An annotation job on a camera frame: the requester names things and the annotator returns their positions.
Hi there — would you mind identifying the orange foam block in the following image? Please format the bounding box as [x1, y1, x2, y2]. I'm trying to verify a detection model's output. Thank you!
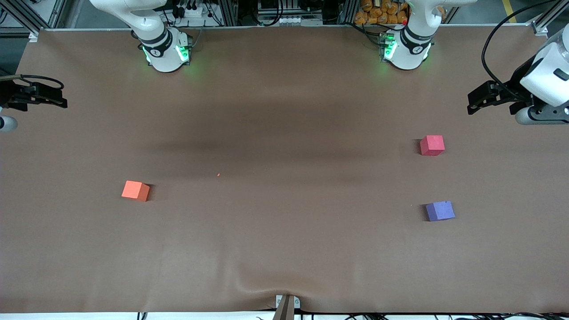
[121, 180, 150, 202]

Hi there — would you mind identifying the red foam block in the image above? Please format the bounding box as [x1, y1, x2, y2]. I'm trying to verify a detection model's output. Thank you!
[420, 135, 445, 156]

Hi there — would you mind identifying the purple foam block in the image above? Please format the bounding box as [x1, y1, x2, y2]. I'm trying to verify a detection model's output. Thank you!
[425, 200, 456, 222]

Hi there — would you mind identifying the pile of orange objects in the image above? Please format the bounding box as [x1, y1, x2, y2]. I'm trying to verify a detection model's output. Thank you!
[354, 0, 410, 25]

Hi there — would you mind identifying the white power strip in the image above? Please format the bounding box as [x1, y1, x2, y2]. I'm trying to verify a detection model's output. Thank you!
[177, 4, 206, 19]

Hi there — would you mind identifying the brown table cover sheet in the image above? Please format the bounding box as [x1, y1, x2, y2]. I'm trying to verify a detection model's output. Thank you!
[0, 26, 569, 314]

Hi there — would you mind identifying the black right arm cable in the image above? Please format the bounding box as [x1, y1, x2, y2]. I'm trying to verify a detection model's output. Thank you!
[0, 75, 65, 92]

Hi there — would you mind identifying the aluminium frame profile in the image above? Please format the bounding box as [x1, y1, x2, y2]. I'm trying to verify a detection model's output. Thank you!
[0, 0, 52, 41]
[531, 11, 569, 37]

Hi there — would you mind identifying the aluminium frame upright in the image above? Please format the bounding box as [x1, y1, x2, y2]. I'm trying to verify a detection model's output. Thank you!
[342, 0, 358, 25]
[222, 0, 239, 26]

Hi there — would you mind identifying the grey metal clamp bracket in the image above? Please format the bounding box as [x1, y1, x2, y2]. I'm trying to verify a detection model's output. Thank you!
[272, 293, 301, 320]

